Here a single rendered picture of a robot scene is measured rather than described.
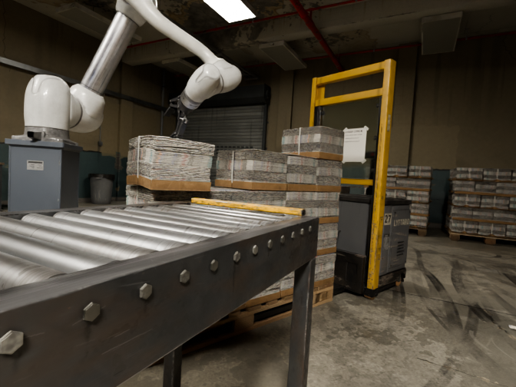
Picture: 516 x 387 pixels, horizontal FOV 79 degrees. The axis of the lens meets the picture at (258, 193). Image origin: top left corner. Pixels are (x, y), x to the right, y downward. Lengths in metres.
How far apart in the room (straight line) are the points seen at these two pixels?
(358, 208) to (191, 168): 1.73
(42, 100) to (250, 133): 8.10
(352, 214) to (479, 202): 3.91
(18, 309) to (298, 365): 0.87
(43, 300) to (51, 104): 1.24
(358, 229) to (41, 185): 2.27
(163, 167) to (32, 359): 1.13
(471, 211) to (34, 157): 6.14
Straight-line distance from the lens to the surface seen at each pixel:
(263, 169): 1.84
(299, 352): 1.05
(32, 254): 0.52
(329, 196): 2.33
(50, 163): 1.47
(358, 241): 2.84
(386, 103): 2.62
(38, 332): 0.33
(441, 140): 8.19
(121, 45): 1.71
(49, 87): 1.54
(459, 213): 6.47
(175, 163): 1.41
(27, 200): 1.51
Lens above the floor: 0.91
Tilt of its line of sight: 3 degrees down
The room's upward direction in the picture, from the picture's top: 3 degrees clockwise
